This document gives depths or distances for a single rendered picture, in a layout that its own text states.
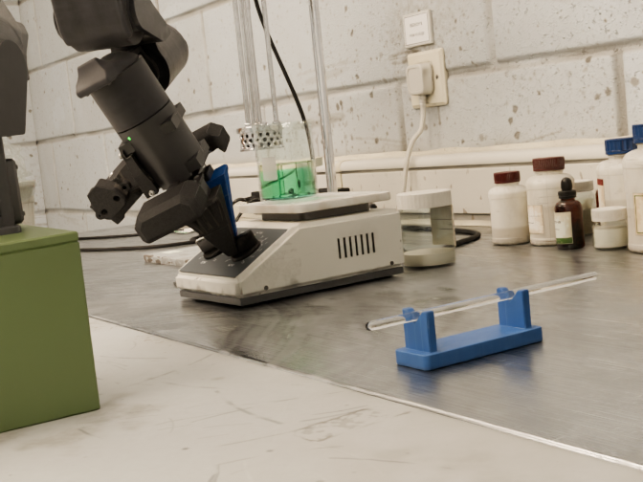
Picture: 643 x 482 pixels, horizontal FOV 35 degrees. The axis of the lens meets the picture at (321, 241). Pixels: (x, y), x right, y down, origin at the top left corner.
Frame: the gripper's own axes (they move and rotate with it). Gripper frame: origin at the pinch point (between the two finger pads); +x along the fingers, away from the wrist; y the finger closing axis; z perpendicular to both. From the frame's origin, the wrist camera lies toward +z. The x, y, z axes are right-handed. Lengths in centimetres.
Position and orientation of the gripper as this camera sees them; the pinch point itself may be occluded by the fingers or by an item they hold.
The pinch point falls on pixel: (214, 222)
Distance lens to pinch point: 96.1
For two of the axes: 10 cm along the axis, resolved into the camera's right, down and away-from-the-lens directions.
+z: -8.7, 4.2, 2.6
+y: -0.5, 4.5, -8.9
